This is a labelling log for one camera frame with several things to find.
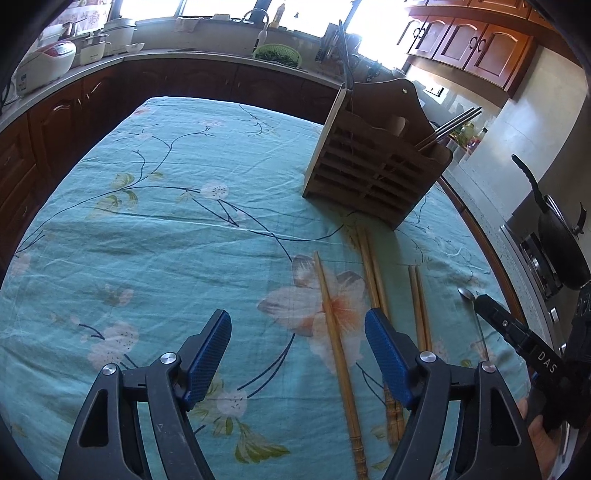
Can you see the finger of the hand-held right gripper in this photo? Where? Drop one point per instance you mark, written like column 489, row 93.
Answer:
column 517, row 334

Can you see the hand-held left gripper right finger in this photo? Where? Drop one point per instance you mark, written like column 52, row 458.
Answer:
column 388, row 360

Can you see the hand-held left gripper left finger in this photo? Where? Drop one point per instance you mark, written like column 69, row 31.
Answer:
column 207, row 360

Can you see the wooden chopstick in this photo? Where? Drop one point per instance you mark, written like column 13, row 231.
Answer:
column 417, row 304
column 340, row 369
column 424, row 304
column 367, row 277
column 375, row 277

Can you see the metal spoon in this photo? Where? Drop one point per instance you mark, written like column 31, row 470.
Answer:
column 465, row 294

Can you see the wooden utensil holder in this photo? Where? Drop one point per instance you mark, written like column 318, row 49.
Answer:
column 369, row 175

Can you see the metal chopstick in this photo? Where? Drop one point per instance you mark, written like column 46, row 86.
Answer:
column 455, row 128
column 345, row 55
column 455, row 132
column 455, row 124

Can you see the person's right hand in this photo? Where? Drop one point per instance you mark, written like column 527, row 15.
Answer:
column 538, row 443

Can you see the black wok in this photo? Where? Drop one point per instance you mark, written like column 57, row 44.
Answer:
column 563, row 249

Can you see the teal floral tablecloth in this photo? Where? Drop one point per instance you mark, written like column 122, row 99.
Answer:
column 161, row 254

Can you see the green oil bottle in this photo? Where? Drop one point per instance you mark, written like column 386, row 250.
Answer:
column 468, row 131

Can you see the green colander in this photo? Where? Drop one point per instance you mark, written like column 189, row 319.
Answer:
column 277, row 54

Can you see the knife rack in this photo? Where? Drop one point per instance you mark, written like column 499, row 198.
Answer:
column 339, row 44

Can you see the white bowl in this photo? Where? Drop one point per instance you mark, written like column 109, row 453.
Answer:
column 134, row 47

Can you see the small white electric pot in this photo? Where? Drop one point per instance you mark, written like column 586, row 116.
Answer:
column 94, row 50

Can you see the white pink rice cooker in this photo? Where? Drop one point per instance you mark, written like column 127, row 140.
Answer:
column 44, row 67

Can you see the kitchen faucet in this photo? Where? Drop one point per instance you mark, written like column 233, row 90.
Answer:
column 258, row 27

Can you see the large white cooking pot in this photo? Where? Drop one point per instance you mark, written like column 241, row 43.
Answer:
column 120, row 30

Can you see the kitchen window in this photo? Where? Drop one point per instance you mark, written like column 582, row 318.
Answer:
column 314, row 16

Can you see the yellow detergent bottle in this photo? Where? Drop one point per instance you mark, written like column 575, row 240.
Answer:
column 280, row 14

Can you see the white wall switch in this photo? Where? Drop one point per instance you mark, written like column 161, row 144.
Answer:
column 436, row 91

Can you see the wooden wall cabinets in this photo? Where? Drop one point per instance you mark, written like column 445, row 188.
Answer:
column 471, row 41

